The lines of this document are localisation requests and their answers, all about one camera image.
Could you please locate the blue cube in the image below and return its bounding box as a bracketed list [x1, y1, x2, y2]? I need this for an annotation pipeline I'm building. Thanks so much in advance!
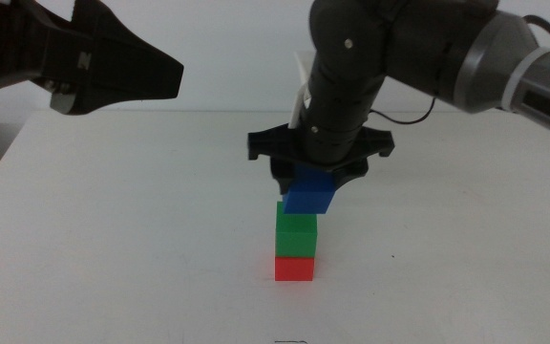
[282, 164, 337, 215]

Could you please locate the green cube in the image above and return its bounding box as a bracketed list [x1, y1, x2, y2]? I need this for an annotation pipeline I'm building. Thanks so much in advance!
[275, 201, 319, 259]

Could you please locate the red cube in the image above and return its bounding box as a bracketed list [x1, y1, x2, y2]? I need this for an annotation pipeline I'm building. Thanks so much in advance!
[274, 256, 315, 282]

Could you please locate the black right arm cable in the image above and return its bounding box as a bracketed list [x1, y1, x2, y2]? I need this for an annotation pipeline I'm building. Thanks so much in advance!
[369, 13, 550, 126]

